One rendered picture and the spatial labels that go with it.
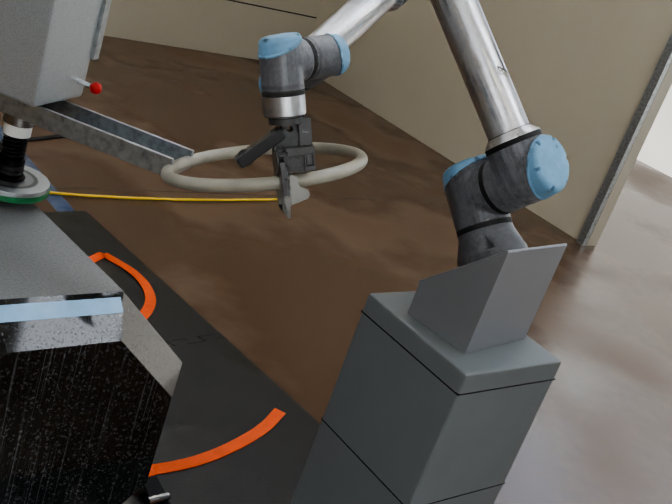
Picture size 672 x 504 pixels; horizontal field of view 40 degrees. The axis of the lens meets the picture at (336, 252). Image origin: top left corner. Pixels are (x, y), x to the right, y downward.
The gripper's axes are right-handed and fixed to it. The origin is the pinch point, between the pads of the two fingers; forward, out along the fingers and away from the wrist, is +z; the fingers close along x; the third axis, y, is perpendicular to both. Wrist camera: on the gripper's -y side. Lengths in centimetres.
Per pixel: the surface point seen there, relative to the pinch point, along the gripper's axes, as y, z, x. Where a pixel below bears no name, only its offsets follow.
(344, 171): 14.9, -6.3, 3.6
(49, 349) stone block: -53, 26, 6
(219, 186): -12.9, -6.3, 2.3
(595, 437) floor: 151, 151, 141
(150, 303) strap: -31, 75, 179
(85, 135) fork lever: -41, -15, 40
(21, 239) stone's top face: -59, 8, 37
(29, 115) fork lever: -54, -20, 47
